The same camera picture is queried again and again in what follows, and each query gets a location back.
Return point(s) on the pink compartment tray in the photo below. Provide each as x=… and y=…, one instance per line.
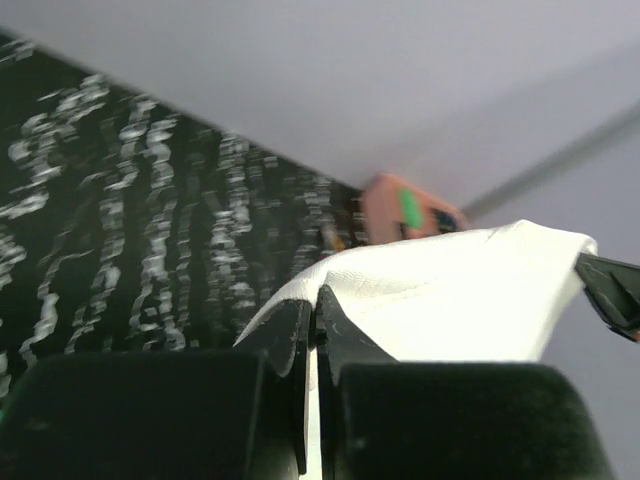
x=394, y=210

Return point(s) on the black marble pattern mat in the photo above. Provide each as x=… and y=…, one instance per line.
x=128, y=226

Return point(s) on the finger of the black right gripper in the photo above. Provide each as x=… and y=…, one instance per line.
x=612, y=288

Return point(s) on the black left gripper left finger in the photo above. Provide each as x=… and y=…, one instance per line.
x=283, y=336

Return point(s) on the green rolled cloth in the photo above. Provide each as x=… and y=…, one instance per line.
x=410, y=208

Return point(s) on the white cloth napkin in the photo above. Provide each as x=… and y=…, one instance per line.
x=479, y=295

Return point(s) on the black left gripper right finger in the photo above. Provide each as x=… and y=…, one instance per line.
x=349, y=363

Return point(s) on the orange plastic spoon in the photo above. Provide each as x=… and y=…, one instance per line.
x=333, y=241

